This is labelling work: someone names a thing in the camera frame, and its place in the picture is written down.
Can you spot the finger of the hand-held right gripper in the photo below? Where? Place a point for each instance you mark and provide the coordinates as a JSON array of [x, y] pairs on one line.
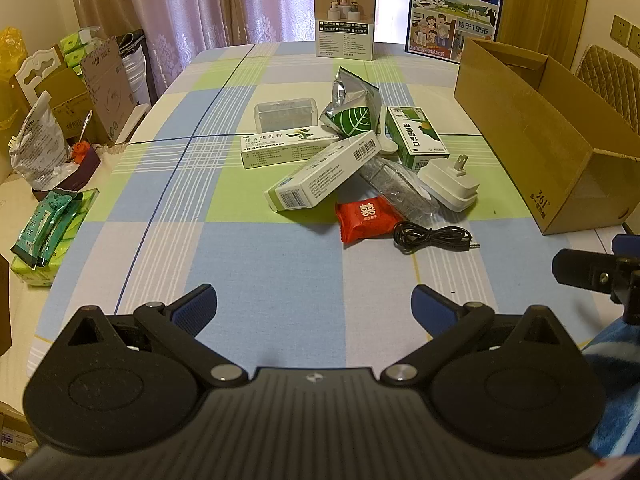
[[627, 246], [585, 267]]

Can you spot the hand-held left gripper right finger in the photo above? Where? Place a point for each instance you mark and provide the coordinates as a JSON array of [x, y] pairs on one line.
[[432, 307]]

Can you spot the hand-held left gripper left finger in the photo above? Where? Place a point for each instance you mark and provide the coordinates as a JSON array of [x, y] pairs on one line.
[[195, 307]]

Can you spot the red candy packet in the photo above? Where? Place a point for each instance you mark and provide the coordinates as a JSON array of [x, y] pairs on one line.
[[365, 217]]

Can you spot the clear plastic bag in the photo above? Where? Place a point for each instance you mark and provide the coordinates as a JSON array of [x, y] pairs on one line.
[[400, 195]]

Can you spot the white power adapter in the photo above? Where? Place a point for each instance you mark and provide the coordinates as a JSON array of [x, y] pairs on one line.
[[450, 187]]

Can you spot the brown cardboard box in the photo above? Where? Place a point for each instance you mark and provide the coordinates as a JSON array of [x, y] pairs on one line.
[[520, 125]]

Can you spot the white plastic spoon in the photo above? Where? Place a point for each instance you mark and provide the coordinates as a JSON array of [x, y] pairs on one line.
[[387, 149]]

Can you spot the long white box green logo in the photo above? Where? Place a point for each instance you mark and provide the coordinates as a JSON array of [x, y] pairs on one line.
[[270, 152]]

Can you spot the green and white medicine box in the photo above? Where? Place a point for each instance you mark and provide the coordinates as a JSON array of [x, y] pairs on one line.
[[415, 135]]

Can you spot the long white box with barcode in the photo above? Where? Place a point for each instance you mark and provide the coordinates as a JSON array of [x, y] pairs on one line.
[[320, 175]]

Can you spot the silver foil bag green leaf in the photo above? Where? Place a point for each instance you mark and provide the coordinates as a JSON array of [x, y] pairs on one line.
[[350, 120]]

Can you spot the clear plastic box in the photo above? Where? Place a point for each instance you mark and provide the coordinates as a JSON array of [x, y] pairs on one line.
[[285, 115]]

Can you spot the checked tablecloth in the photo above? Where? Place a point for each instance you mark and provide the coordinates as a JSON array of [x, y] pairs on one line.
[[150, 240]]

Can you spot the blue patterned cloth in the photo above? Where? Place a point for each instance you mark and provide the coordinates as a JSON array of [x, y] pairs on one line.
[[615, 385]]

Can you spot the yellow-green tissue pack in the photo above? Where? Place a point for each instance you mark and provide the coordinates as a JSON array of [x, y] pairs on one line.
[[70, 240]]

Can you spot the green wet wipe packet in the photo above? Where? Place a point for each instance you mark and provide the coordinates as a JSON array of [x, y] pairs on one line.
[[40, 230]]

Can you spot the dark purple box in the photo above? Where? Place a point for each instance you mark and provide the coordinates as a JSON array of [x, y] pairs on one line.
[[75, 175]]

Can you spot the orange figurine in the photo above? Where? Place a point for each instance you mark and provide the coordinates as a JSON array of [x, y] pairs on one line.
[[81, 152]]

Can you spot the white plastic bag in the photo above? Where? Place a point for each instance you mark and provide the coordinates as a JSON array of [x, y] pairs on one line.
[[37, 140]]

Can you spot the white bucket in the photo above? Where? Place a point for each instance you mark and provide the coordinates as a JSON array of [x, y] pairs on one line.
[[137, 80]]

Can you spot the printed brown carton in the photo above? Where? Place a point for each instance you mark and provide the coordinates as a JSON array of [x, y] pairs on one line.
[[107, 85]]

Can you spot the wooden door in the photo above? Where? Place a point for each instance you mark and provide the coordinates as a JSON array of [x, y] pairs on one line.
[[535, 5]]

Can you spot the white product box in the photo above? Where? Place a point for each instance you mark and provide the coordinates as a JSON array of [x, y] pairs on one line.
[[345, 35]]

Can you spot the green tissue packs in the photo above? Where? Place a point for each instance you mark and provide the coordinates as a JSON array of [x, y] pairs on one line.
[[80, 45]]

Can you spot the white die-cut cardboard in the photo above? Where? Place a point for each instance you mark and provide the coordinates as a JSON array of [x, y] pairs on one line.
[[40, 65]]

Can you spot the blue milk carton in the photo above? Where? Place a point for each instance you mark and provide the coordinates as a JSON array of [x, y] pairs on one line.
[[450, 10]]

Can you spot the yellow plastic bag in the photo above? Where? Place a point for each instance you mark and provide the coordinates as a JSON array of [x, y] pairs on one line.
[[12, 75]]

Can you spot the sheer pink curtain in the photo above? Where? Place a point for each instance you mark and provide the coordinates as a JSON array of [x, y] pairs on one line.
[[210, 5]]

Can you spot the beige wall socket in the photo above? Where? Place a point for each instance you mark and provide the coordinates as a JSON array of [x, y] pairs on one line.
[[621, 28], [635, 36]]

